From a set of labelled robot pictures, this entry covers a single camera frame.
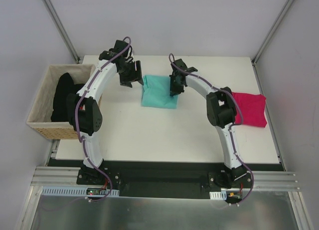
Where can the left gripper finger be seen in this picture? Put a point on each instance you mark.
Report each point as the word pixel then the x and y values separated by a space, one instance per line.
pixel 139 77
pixel 126 84

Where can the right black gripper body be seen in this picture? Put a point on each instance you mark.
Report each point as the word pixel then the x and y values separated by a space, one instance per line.
pixel 176 83

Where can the teal t shirt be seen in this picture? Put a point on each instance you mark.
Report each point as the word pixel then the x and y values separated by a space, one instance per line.
pixel 156 92

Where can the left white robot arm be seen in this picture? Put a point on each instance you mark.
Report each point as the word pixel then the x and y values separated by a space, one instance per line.
pixel 83 109

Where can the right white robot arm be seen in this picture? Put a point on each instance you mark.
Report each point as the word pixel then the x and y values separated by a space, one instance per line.
pixel 221 111

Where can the black t shirt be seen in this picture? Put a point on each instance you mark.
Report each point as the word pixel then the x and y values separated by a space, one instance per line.
pixel 64 87

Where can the folded pink t shirt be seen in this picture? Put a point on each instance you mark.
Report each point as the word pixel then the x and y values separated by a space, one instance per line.
pixel 252 108

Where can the wicker laundry basket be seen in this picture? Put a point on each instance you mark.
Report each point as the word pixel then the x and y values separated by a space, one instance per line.
pixel 39 117

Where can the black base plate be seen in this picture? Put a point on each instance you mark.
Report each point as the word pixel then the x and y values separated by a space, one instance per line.
pixel 165 179

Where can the right slotted cable duct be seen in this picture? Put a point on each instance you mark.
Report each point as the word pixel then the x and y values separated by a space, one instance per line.
pixel 221 195

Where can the slotted cable duct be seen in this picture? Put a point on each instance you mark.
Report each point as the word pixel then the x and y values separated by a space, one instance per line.
pixel 221 195
pixel 79 192

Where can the left slotted cable duct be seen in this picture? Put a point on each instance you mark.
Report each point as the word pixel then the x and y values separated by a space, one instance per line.
pixel 79 192

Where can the aluminium rail frame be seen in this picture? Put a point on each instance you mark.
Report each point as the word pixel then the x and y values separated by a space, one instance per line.
pixel 265 176

